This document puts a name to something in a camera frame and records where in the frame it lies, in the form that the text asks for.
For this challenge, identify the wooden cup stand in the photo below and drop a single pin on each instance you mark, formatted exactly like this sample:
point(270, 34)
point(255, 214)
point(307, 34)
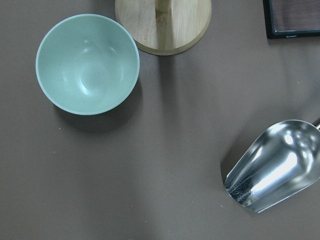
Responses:
point(164, 27)

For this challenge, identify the mint green bowl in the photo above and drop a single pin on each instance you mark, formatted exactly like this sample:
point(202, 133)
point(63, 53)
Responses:
point(87, 64)

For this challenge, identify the metal ice scoop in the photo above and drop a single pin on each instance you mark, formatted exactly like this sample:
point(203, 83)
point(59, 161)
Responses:
point(281, 162)

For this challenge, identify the black mirror tray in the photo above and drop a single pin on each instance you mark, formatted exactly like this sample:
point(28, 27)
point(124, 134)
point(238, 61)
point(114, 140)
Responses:
point(291, 18)

